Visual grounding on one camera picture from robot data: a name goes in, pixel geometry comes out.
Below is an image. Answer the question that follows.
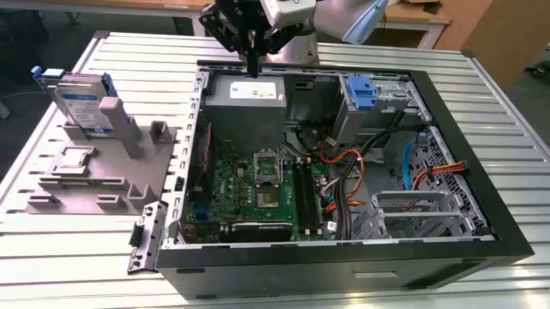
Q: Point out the blue data wire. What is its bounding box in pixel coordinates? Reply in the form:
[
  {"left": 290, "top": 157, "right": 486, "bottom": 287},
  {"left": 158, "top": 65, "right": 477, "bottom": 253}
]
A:
[{"left": 402, "top": 126, "right": 431, "bottom": 192}]

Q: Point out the green RAM stick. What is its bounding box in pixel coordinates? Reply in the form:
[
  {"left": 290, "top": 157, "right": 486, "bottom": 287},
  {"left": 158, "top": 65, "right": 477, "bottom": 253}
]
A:
[{"left": 57, "top": 179, "right": 104, "bottom": 188}]

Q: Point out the brown wooden cabinet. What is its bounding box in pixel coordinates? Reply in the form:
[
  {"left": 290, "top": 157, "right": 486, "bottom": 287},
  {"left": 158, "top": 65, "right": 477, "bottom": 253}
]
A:
[{"left": 435, "top": 0, "right": 550, "bottom": 91}]

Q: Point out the wooden desk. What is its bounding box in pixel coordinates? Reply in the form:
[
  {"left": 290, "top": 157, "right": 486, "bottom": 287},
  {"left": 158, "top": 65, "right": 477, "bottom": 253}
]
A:
[{"left": 43, "top": 0, "right": 455, "bottom": 49}]

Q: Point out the grey hinged case bracket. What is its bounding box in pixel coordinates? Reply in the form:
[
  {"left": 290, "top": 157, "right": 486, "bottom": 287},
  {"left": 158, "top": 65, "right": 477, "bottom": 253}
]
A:
[{"left": 127, "top": 200, "right": 170, "bottom": 275}]

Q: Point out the black cable bundle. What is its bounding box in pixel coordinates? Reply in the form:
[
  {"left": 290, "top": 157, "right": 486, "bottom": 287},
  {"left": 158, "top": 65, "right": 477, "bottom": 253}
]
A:
[{"left": 332, "top": 120, "right": 435, "bottom": 241}]

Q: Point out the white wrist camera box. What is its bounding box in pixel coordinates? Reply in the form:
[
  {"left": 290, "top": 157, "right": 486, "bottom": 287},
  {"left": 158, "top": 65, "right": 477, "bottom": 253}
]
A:
[{"left": 259, "top": 0, "right": 318, "bottom": 30}]

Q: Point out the orange wire bundle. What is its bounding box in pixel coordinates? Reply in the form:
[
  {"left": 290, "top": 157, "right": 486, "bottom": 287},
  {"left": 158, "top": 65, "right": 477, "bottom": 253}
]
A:
[{"left": 318, "top": 147, "right": 366, "bottom": 214}]

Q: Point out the CPU socket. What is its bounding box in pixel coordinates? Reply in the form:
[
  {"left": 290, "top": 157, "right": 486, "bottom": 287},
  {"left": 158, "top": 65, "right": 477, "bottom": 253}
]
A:
[{"left": 255, "top": 185, "right": 282, "bottom": 213}]

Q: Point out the black PC case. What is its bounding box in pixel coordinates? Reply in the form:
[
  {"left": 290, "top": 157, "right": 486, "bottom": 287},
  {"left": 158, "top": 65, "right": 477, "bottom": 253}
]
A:
[{"left": 155, "top": 59, "right": 535, "bottom": 300}]

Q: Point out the red yellow power wire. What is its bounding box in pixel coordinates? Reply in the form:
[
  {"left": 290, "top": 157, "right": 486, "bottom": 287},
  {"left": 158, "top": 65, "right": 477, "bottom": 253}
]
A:
[{"left": 410, "top": 160, "right": 470, "bottom": 192}]

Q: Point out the metal optical drive cage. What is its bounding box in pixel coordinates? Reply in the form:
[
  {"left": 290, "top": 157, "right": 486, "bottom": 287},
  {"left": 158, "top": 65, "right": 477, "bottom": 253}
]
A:
[{"left": 332, "top": 73, "right": 433, "bottom": 149}]

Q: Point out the metal disk bay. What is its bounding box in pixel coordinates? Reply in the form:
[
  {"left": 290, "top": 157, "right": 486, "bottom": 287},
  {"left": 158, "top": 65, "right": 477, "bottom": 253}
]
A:
[{"left": 369, "top": 189, "right": 474, "bottom": 239}]

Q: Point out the green motherboard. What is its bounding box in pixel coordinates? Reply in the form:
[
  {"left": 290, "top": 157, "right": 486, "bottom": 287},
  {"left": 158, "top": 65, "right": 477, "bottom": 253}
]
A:
[{"left": 180, "top": 138, "right": 340, "bottom": 244}]

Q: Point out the black RAM slot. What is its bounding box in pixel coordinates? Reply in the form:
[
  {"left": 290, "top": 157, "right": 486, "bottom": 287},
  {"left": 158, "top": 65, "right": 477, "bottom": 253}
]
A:
[
  {"left": 291, "top": 156, "right": 312, "bottom": 236},
  {"left": 303, "top": 156, "right": 324, "bottom": 236}
]

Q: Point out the metal locking lever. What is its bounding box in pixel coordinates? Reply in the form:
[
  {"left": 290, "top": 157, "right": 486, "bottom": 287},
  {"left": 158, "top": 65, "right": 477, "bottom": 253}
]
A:
[{"left": 276, "top": 149, "right": 286, "bottom": 187}]

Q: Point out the blue drive latch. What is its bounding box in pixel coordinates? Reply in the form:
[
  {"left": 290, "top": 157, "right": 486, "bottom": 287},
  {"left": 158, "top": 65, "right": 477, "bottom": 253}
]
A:
[{"left": 348, "top": 76, "right": 378, "bottom": 110}]

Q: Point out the grey power supply unit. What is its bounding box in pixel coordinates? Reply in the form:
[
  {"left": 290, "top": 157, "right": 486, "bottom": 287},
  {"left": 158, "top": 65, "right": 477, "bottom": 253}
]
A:
[{"left": 200, "top": 75, "right": 288, "bottom": 155}]

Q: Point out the metal socket cover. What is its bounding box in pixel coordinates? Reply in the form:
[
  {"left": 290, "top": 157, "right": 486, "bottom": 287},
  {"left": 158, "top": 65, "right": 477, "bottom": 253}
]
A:
[{"left": 252, "top": 148, "right": 284, "bottom": 187}]

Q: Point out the hard disk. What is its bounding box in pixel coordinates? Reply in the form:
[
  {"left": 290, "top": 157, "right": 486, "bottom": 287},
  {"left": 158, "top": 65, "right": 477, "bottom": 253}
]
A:
[{"left": 31, "top": 66, "right": 130, "bottom": 138}]

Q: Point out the grey parts rack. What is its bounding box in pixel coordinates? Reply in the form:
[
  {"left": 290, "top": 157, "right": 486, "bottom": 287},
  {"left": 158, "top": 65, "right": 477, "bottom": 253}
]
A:
[{"left": 25, "top": 98, "right": 184, "bottom": 216}]

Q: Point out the black graphics card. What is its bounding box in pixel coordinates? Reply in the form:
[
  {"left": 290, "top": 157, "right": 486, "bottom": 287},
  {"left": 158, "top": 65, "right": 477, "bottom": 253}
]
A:
[{"left": 219, "top": 220, "right": 295, "bottom": 244}]

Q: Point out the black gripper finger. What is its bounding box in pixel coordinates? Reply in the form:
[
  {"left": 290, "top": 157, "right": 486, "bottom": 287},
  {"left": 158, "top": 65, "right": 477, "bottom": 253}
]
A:
[
  {"left": 198, "top": 3, "right": 255, "bottom": 79},
  {"left": 254, "top": 27, "right": 303, "bottom": 79}
]

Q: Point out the silver CPU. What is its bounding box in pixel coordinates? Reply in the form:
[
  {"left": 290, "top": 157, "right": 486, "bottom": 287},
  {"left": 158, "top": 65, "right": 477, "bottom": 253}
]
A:
[{"left": 59, "top": 149, "right": 90, "bottom": 167}]

